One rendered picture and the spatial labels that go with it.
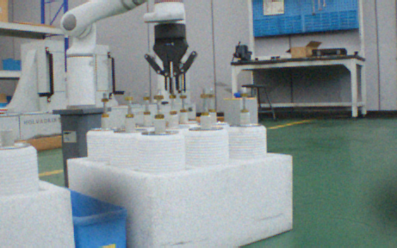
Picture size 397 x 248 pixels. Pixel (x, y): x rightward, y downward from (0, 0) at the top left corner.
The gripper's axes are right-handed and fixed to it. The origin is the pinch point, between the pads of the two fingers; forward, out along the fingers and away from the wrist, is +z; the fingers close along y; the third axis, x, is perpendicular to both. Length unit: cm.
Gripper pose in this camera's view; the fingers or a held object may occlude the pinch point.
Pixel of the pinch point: (171, 84)
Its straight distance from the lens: 107.6
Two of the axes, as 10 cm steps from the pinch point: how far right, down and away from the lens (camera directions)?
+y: -9.9, 0.3, 1.7
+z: 0.4, 10.0, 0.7
